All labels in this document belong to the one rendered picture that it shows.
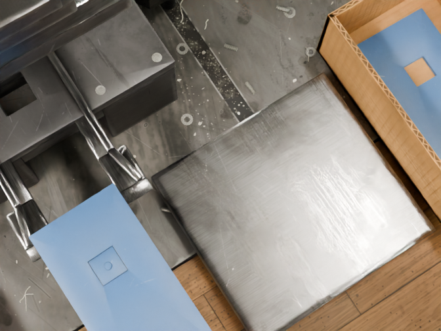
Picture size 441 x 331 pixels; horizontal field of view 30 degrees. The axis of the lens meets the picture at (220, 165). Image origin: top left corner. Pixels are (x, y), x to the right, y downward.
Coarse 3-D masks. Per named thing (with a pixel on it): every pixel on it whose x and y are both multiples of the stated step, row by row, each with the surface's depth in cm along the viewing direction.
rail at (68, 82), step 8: (48, 56) 61; (56, 56) 61; (56, 64) 61; (64, 72) 61; (64, 80) 61; (72, 88) 61; (72, 96) 61; (80, 96) 61; (80, 104) 60; (88, 112) 60; (88, 120) 60; (96, 120) 60; (96, 128) 60; (104, 136) 60; (104, 144) 60; (112, 144) 60
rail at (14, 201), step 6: (0, 168) 60; (0, 174) 59; (0, 180) 59; (6, 180) 59; (6, 186) 59; (6, 192) 59; (12, 192) 59; (12, 198) 59; (12, 204) 58; (18, 204) 59
